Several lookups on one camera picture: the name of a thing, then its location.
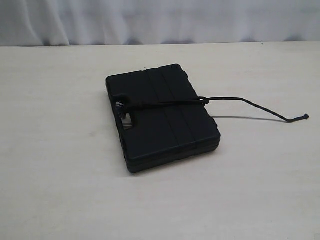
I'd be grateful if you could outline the black plastic carrying case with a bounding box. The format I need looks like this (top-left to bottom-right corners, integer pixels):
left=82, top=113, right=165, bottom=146
left=106, top=64, right=221, bottom=173

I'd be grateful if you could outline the black braided rope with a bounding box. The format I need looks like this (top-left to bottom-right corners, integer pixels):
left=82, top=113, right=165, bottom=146
left=114, top=96, right=310, bottom=124

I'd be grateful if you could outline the white backdrop curtain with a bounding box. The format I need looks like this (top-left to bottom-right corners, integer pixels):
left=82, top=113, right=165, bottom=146
left=0, top=0, right=320, bottom=46

